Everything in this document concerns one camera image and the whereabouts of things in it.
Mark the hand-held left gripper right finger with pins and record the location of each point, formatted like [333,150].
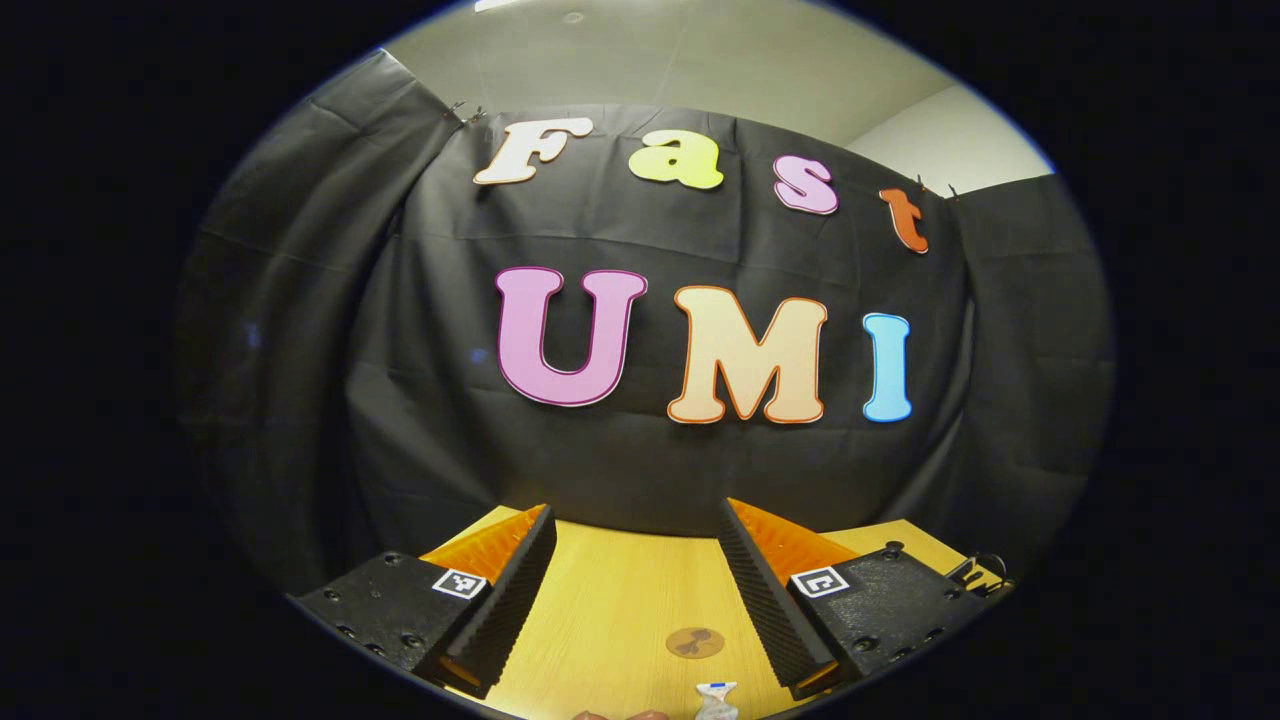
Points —
[770,620]

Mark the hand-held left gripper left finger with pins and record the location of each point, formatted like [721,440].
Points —
[510,610]

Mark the round brown coaster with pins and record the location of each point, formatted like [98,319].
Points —
[695,642]

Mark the white toothpaste tube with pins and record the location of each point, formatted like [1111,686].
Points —
[716,702]

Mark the wooden desktop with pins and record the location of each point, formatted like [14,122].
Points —
[620,620]

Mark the black backdrop cloth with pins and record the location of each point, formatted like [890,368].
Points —
[450,450]

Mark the white ceiling light panel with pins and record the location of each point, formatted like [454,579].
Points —
[495,4]

